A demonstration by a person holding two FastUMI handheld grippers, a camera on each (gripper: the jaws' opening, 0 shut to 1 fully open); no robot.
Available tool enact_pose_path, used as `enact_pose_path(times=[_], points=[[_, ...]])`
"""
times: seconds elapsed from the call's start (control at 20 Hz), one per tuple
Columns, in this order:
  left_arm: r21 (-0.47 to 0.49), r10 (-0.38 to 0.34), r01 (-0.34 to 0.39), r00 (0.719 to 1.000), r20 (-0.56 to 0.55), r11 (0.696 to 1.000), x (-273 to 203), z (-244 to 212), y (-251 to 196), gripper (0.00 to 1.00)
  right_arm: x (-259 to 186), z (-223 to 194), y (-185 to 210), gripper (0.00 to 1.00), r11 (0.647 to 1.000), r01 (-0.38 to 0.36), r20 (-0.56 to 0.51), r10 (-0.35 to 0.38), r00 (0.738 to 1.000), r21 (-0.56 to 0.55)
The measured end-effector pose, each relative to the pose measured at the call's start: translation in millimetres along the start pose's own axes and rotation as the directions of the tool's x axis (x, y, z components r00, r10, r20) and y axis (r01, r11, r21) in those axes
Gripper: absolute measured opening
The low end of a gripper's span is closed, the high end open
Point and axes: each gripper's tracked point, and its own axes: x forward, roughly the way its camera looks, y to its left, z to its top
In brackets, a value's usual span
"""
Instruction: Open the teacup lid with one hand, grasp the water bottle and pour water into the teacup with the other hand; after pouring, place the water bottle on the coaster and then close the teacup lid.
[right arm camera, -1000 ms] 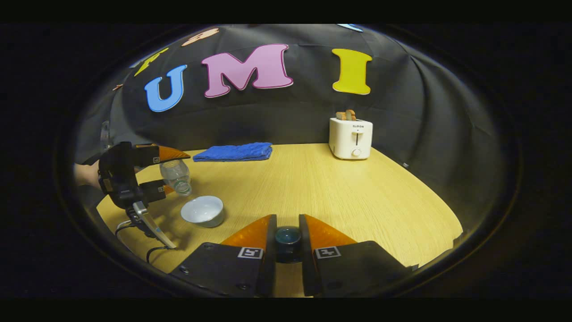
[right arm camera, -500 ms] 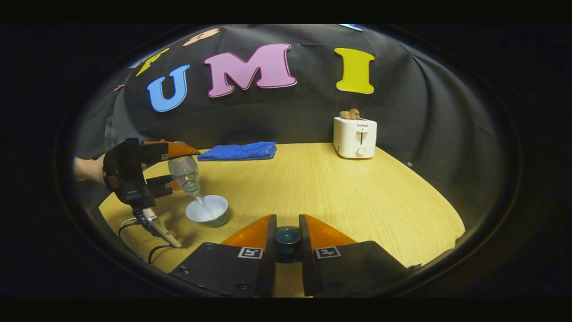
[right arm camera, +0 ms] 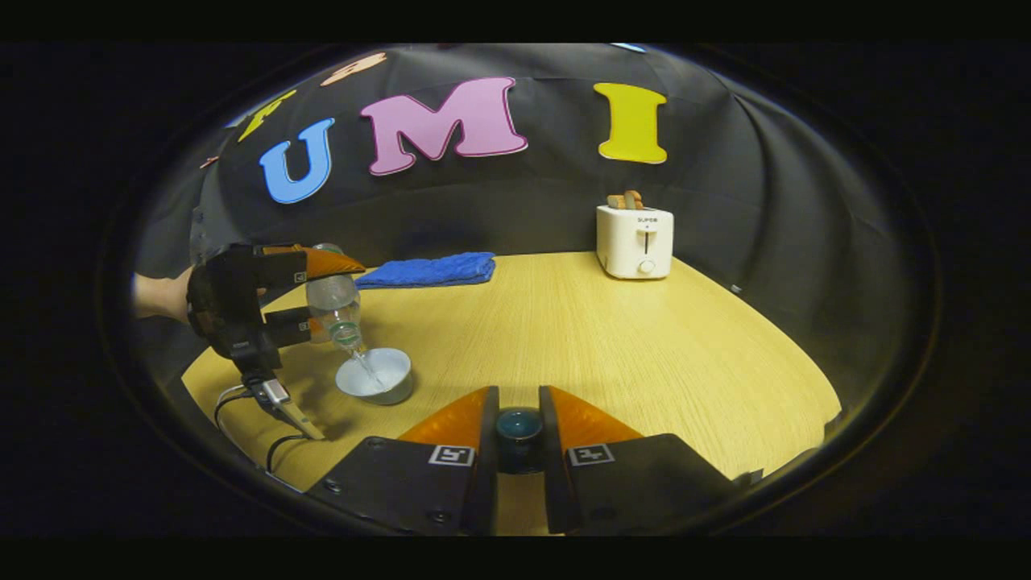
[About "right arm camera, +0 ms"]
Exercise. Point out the white toaster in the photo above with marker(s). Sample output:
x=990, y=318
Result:
x=632, y=242

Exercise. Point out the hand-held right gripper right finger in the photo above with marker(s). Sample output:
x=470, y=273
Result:
x=552, y=483

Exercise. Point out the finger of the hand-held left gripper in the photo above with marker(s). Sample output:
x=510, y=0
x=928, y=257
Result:
x=282, y=270
x=290, y=329

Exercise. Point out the clear plastic water bottle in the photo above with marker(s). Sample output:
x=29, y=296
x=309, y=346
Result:
x=334, y=298

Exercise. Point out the black backdrop cloth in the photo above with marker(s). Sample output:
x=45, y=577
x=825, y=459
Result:
x=564, y=209

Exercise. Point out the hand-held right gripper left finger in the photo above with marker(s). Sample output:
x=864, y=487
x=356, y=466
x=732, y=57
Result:
x=487, y=483

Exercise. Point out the folded blue towel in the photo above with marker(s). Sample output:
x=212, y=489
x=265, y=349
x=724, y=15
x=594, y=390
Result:
x=427, y=271

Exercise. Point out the toast slices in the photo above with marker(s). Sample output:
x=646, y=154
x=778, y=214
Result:
x=624, y=200

